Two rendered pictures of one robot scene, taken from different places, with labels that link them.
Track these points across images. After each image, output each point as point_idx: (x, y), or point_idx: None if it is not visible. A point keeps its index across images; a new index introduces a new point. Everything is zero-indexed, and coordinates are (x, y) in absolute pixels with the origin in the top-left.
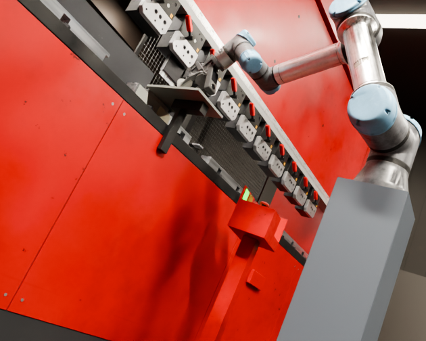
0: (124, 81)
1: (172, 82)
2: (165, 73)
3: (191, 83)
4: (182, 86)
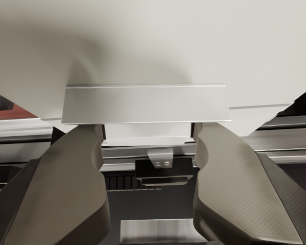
0: (116, 237)
1: (136, 238)
2: (194, 241)
3: (236, 210)
4: (239, 149)
